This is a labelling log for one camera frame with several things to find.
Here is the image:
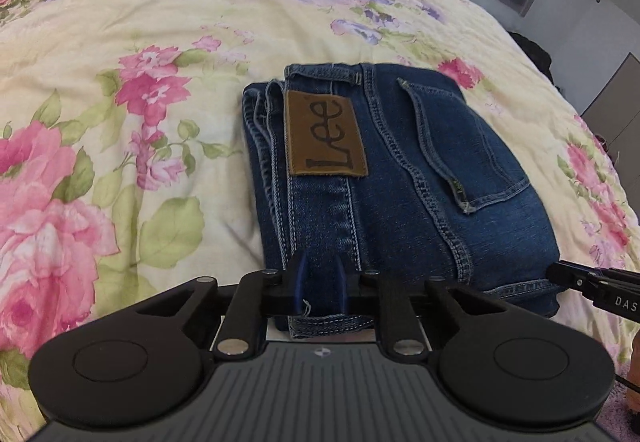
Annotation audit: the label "dark clothes pile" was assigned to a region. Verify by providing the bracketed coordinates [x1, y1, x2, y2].
[509, 32, 554, 84]

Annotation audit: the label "grey bedside cabinet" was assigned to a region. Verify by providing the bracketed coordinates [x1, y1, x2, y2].
[582, 53, 640, 154]

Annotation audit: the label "blue denim jeans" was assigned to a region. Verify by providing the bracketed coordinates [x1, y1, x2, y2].
[241, 63, 560, 339]

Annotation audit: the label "floral yellow bed quilt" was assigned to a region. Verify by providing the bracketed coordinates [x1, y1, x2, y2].
[1, 0, 639, 441]

